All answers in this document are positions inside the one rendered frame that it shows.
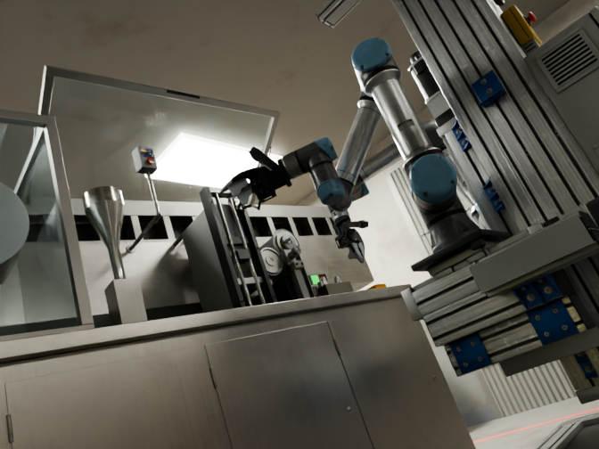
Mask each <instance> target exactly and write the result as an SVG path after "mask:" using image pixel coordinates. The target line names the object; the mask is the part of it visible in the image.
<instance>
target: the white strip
mask: <svg viewBox="0 0 599 449"><path fill-rule="evenodd" d="M181 240H183V241H184V245H185V250H186V253H187V256H188V260H189V263H190V267H191V270H192V273H193V279H194V282H195V286H196V289H197V292H198V296H199V299H200V302H201V308H202V312H203V313H207V312H214V311H220V310H226V309H233V305H232V301H231V299H230V295H229V292H228V289H227V286H226V281H225V277H224V275H223V272H222V268H221V265H220V263H219V259H218V256H217V251H216V248H215V245H214V241H213V239H212V236H211V232H210V229H209V224H208V221H207V217H206V215H205V212H204V210H203V211H202V212H201V213H200V214H199V215H198V216H197V217H196V218H195V219H194V220H193V221H192V223H191V224H190V225H189V226H188V227H187V228H186V229H185V230H184V231H183V232H182V234H181V235H180V236H179V237H178V238H177V239H176V240H175V242H174V243H173V245H174V246H177V245H178V244H179V242H180V241H181Z"/></svg>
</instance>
